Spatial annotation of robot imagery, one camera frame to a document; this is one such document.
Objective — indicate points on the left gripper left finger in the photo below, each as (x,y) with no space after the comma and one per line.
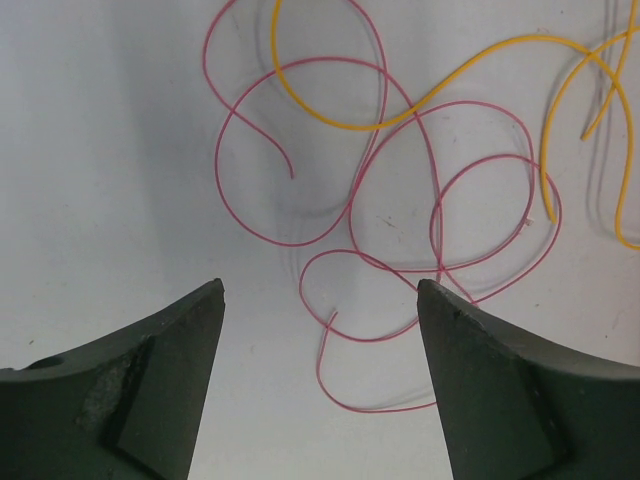
(125,406)

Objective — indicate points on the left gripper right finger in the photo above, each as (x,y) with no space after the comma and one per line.
(514,405)

